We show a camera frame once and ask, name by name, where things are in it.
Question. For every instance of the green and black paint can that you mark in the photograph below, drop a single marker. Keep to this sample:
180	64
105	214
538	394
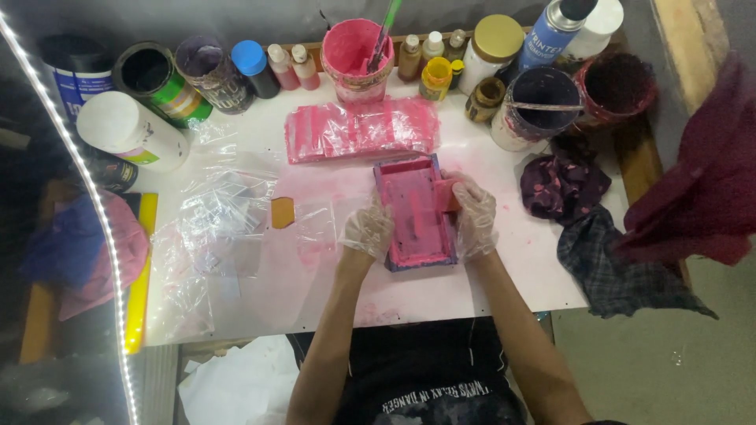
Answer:
171	91

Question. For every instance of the small black bottle yellow cap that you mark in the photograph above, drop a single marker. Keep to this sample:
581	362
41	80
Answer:
456	74

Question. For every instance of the blue cloth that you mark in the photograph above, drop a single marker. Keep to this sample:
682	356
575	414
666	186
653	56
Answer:
62	248

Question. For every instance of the wooden plank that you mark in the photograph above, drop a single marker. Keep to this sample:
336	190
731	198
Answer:
688	47

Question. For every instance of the small pink squeegee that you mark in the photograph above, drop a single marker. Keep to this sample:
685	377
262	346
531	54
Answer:
444	198

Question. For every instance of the stack of pink printed bags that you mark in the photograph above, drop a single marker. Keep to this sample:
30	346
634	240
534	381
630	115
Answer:
360	130

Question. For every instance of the pink paint bucket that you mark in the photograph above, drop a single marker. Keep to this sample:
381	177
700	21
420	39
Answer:
349	53

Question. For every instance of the white paper sheet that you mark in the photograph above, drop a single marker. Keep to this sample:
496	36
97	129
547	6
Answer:
236	383

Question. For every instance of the person's left hand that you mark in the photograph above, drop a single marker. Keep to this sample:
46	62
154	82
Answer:
366	227

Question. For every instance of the blue white can black lid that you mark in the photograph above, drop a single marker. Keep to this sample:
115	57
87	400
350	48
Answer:
77	77

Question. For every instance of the pile of clear plastic bags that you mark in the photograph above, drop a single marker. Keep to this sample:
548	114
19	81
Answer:
218	224

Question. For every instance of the small brown ink bottle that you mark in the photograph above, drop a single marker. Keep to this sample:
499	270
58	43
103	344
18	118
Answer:
408	59

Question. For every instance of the purple stained paint jar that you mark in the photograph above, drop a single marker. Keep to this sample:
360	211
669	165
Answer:
215	80

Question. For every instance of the small dark can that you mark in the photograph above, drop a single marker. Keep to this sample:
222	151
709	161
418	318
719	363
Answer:
115	172

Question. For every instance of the blue spray can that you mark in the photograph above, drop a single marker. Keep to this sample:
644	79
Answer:
549	35

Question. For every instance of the small pink ink bottle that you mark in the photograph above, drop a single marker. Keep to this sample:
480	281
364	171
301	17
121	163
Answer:
283	69
306	71

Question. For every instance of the black bottle with blue cap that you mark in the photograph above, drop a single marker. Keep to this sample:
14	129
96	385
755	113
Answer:
254	68

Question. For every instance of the dark plaid cloth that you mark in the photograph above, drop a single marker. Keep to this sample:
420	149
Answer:
614	274

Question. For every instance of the small orange card scraper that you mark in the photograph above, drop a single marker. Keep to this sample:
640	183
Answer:
283	212

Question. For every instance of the paint stained stir stick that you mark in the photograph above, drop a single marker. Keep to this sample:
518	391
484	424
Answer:
546	107

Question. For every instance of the pink stained printing screen frame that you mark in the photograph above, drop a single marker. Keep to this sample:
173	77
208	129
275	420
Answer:
416	227

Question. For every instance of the pink cloth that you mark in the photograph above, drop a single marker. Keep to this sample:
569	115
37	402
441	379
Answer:
127	248

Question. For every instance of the person's right fingers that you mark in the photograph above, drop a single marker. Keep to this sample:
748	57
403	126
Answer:
460	182

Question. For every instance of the white bucket of purple paint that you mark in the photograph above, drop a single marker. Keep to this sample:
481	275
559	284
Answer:
534	127

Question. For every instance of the yellow plastic bottle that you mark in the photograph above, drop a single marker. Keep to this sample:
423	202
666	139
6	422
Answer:
436	80

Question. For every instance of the person's right hand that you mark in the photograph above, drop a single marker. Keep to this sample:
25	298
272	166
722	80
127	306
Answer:
477	218

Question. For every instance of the dark purple stained rag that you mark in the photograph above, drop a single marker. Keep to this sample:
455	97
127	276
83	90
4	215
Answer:
564	183

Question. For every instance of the maroon cloth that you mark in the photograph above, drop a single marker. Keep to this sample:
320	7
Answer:
703	177

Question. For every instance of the large white plastic bottle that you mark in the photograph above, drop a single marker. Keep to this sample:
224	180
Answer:
133	133

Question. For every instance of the small pale green ink bottle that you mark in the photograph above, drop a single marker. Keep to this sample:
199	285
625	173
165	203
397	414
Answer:
433	46

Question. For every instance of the white plastic container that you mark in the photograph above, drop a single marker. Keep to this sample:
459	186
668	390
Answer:
596	29

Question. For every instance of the person's black printed shirt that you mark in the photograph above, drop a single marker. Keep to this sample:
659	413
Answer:
413	372

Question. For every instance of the white jar with gold lid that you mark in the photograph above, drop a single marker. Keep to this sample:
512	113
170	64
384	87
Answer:
487	53

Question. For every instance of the long yellow squeegee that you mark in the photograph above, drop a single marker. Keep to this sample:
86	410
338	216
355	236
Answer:
140	277

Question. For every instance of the white LED light strip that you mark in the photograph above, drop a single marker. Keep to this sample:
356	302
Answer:
88	189

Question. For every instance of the person's left fingers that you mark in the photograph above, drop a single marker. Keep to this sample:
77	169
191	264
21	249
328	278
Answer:
384	219

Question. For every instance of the open brown jar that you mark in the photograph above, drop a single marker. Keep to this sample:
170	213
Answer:
484	99

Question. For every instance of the small olive ink bottle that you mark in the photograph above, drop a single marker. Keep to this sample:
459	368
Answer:
455	46

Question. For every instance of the dark red paint bucket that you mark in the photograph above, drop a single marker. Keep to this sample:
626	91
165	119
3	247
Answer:
617	88

